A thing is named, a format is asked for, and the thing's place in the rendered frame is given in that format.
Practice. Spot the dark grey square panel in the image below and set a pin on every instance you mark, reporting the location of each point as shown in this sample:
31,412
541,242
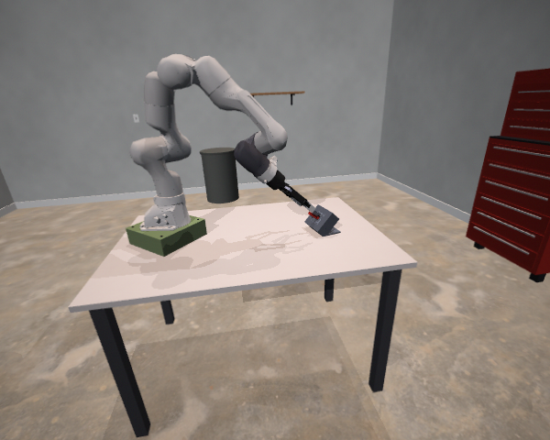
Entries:
326,222

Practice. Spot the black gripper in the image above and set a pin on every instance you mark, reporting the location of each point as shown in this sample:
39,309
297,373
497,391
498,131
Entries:
278,183

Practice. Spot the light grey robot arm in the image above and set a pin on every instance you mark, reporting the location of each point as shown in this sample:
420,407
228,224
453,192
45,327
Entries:
169,210

